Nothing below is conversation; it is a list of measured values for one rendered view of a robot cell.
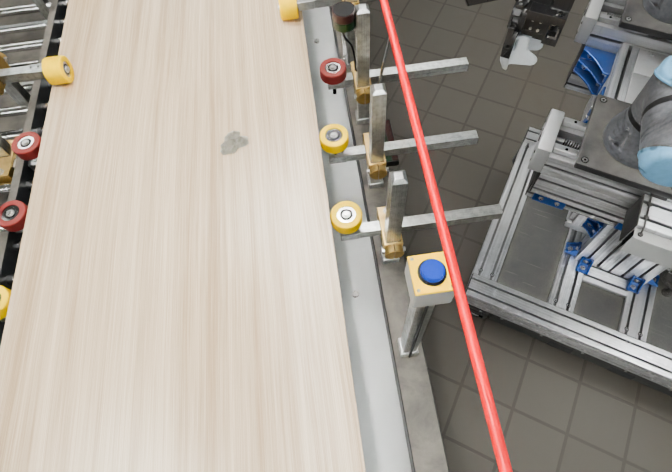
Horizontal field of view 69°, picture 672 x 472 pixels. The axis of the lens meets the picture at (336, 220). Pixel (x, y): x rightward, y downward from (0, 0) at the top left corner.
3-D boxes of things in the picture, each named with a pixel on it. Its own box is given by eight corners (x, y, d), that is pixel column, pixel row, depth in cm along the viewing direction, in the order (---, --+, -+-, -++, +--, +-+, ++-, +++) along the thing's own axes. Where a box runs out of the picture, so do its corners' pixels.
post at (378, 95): (379, 187, 157) (384, 80, 115) (381, 197, 155) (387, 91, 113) (368, 189, 157) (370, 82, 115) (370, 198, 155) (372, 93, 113)
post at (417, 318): (414, 337, 127) (437, 273, 88) (418, 356, 125) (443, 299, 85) (397, 339, 127) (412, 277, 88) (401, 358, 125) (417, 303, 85)
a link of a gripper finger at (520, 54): (526, 87, 87) (543, 45, 79) (493, 77, 88) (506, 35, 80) (530, 75, 88) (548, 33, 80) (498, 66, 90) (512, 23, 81)
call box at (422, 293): (441, 267, 89) (448, 250, 82) (450, 304, 86) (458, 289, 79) (403, 272, 89) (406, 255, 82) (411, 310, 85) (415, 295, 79)
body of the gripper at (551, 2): (552, 51, 78) (582, -16, 67) (499, 37, 80) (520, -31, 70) (564, 21, 81) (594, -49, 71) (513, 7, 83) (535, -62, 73)
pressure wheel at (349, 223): (343, 215, 134) (341, 194, 124) (368, 229, 132) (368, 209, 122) (327, 237, 131) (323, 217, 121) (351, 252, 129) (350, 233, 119)
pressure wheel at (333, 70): (345, 81, 157) (344, 54, 147) (349, 100, 153) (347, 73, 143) (320, 85, 157) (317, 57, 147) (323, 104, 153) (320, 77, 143)
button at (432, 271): (440, 261, 82) (442, 256, 80) (446, 283, 80) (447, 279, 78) (417, 264, 82) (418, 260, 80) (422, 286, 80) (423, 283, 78)
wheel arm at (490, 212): (496, 209, 134) (500, 202, 131) (500, 220, 133) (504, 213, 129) (339, 231, 134) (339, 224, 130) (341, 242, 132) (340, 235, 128)
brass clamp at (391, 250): (396, 213, 136) (397, 204, 131) (405, 257, 129) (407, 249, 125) (374, 216, 136) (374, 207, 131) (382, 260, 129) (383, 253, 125)
